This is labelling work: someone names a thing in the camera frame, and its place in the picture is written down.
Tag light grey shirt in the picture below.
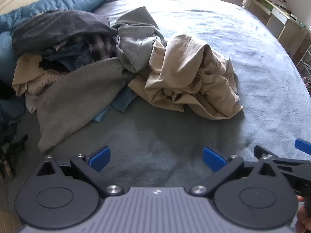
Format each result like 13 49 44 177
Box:
24 93 41 114

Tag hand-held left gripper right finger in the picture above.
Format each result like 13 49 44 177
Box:
190 147 282 197

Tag beige pants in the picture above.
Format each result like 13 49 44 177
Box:
128 34 244 120

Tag light blue cloth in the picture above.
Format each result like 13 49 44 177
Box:
93 105 113 123

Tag tan cloth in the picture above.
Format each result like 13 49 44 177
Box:
12 53 44 96

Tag blue jeans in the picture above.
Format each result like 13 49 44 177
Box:
110 87 139 113

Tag grey fleece sweater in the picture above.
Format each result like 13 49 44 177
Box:
36 58 136 153

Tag dark navy garment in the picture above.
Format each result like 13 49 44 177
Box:
11 10 119 56

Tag metal shoe rack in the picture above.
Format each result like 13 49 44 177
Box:
295 51 311 88

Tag light grey hoodie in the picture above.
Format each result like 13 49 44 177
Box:
107 6 168 73

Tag blue duvet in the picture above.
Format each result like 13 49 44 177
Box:
0 0 116 83

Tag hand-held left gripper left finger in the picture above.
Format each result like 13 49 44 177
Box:
36 146 127 197

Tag person's right hand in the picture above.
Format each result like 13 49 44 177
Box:
295 195 311 233

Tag plaid shirt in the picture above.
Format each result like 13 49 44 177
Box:
83 34 119 63

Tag black garment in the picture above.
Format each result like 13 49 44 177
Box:
39 58 71 73

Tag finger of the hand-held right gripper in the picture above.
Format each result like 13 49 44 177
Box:
254 145 311 173
295 138 311 155

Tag beige knit sweater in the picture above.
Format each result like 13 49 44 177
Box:
24 70 68 95

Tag beige desk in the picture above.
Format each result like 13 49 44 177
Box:
250 0 311 61

